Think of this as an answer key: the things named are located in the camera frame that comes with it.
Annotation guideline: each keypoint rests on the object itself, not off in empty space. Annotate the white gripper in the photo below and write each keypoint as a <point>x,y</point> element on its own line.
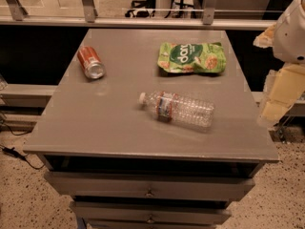
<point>290,37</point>

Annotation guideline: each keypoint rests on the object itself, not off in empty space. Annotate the red coke can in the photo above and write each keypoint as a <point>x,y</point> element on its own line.
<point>90,62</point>

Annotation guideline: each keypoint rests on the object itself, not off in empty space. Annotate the green chip bag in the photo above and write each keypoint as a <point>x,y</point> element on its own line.
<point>192,58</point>

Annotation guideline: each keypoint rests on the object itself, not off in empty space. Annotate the clear plastic water bottle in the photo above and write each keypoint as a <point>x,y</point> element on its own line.
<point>179,108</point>

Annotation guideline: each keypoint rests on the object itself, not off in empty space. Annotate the black office chair base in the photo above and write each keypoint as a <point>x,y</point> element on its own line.
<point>141,9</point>

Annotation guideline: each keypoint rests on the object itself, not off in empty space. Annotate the grey drawer cabinet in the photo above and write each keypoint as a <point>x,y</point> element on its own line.
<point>125,168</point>

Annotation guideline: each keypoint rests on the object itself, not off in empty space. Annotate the grey drawer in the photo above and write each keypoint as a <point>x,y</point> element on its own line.
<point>143,186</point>
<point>149,213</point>

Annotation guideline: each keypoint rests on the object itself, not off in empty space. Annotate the top grey drawer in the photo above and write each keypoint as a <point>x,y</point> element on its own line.
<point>143,186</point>

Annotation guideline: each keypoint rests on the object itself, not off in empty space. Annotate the metal railing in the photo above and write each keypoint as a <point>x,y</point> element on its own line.
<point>178,14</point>

